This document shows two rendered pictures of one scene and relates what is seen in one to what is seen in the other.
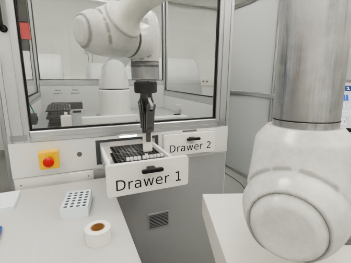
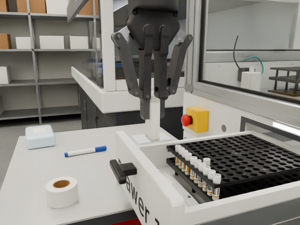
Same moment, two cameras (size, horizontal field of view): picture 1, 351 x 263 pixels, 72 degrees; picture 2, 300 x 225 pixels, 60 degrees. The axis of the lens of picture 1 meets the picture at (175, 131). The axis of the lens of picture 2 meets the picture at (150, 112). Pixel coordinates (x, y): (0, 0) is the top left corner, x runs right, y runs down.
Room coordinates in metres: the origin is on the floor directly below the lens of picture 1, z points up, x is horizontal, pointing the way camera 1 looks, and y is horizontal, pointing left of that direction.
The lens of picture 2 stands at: (0.82, -0.32, 1.10)
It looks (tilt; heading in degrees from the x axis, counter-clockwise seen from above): 14 degrees down; 93
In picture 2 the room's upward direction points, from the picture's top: straight up
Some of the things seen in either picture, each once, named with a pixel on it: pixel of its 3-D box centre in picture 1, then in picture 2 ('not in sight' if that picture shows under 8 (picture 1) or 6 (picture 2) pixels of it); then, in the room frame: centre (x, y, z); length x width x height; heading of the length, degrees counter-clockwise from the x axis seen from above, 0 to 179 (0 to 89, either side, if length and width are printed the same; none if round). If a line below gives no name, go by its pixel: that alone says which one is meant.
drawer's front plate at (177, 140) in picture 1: (189, 143); not in sight; (1.20, -0.08, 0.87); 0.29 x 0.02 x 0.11; 113
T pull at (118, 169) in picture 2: (151, 169); (124, 169); (0.76, 0.08, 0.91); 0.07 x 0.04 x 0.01; 113
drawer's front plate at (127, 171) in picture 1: (149, 175); (139, 184); (0.78, 0.09, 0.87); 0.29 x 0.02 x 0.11; 113
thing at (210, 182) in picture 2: (141, 159); (190, 162); (0.87, 0.13, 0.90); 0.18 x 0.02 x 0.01; 113
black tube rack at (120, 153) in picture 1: (135, 158); (235, 168); (0.97, 0.17, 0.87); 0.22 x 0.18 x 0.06; 23
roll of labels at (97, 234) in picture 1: (98, 233); (62, 191); (0.59, 0.21, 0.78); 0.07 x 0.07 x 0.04
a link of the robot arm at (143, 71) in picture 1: (145, 72); not in sight; (0.81, 0.10, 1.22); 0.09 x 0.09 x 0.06
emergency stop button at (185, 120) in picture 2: (48, 162); (186, 120); (0.90, 0.50, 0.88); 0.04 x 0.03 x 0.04; 113
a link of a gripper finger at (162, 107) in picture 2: not in sight; (164, 102); (0.83, 0.11, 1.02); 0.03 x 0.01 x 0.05; 23
